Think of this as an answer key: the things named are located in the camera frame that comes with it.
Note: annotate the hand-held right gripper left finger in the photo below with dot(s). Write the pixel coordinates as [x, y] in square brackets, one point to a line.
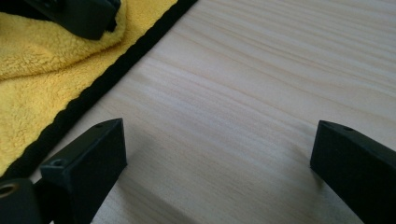
[84, 168]

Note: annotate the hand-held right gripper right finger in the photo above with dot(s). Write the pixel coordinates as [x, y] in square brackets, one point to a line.
[358, 168]

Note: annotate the yellow cloth with black edge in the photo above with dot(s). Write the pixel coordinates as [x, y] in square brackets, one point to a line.
[46, 77]

